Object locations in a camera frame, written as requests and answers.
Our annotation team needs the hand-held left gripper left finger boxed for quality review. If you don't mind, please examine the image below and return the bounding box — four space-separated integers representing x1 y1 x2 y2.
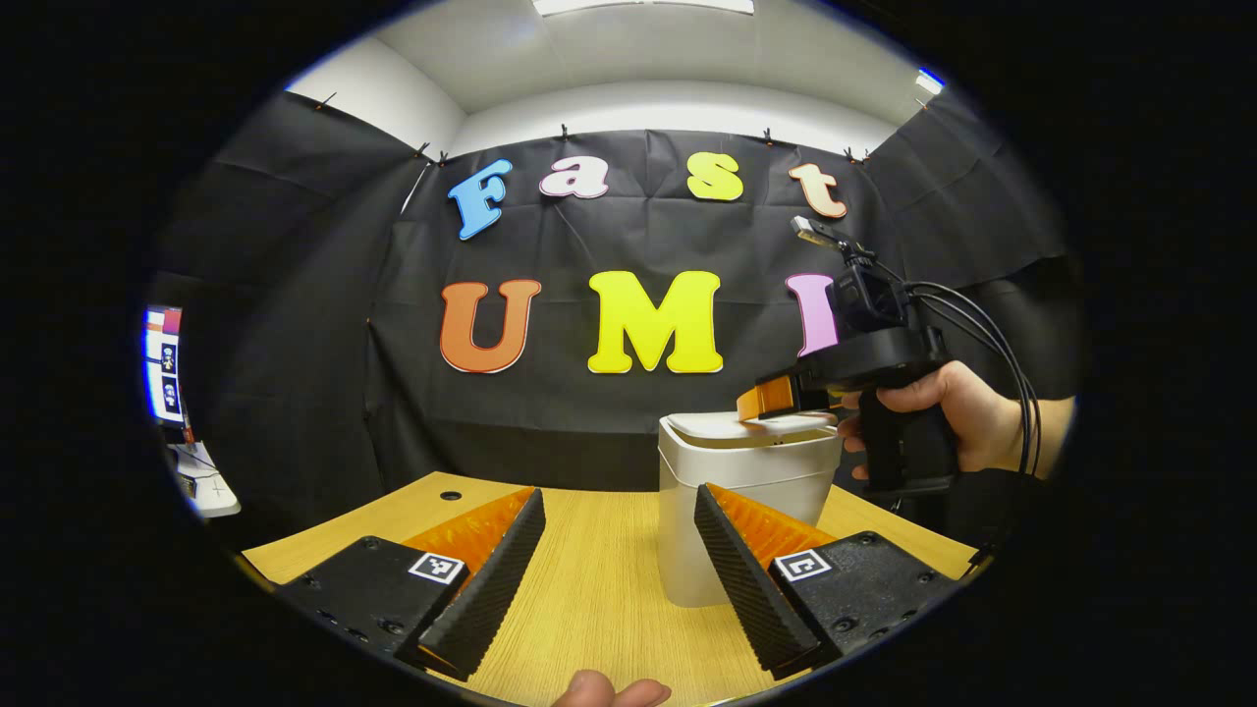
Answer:
270 486 546 681

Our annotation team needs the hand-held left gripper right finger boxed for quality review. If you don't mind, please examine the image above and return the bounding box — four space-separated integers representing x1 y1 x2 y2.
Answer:
691 483 961 680

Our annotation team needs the white desktop garbage bin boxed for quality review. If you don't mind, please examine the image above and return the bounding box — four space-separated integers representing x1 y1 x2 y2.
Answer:
657 410 844 608

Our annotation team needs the bright display screen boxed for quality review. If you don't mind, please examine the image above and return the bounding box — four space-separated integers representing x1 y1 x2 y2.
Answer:
144 306 185 425

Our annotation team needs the long ceiling light panel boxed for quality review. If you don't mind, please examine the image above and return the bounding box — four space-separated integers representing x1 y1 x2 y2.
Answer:
533 0 755 16

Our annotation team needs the black backdrop cloth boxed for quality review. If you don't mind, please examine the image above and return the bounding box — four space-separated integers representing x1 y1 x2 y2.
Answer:
157 88 1086 551

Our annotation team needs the white side table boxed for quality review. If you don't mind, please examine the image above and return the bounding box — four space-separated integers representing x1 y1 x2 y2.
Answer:
169 442 242 519

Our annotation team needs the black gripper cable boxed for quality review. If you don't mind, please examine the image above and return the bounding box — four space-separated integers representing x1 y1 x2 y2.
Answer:
905 281 1044 580

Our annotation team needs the wooden desktop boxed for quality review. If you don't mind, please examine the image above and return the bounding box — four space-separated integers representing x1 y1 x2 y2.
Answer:
241 471 983 707

